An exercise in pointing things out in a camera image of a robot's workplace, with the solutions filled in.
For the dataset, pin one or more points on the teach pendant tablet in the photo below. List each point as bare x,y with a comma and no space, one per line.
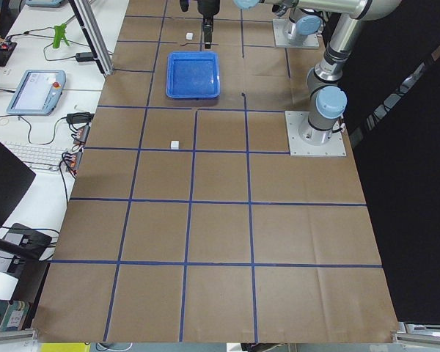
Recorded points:
38,92

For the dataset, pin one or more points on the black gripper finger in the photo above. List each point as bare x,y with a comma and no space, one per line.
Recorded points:
207,27

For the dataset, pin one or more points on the blue plastic tray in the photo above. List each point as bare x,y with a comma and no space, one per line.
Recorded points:
193,74

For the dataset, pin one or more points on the black monitor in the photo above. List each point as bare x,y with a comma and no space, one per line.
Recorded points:
15,180

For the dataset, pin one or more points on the brown paper mat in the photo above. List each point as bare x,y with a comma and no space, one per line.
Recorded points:
229,238

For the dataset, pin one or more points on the green clamp tool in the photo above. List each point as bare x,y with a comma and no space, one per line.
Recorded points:
60,36

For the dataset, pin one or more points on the black power adapter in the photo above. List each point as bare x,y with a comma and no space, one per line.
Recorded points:
84,57

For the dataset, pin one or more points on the white keyboard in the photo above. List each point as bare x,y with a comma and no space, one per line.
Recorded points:
37,158

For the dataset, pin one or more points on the aluminium frame post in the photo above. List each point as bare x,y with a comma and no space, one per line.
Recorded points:
89,26

